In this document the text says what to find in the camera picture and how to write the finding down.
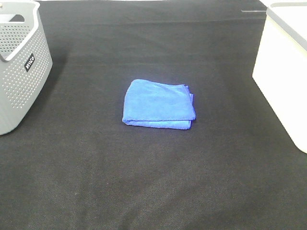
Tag grey perforated plastic basket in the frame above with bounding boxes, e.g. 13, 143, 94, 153
0, 0, 53, 135

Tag black table cloth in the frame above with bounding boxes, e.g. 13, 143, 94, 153
0, 0, 307, 230

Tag blue towel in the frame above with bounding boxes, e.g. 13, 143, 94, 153
122, 79, 196, 130

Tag white storage box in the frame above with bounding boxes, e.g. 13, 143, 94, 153
252, 2, 307, 152

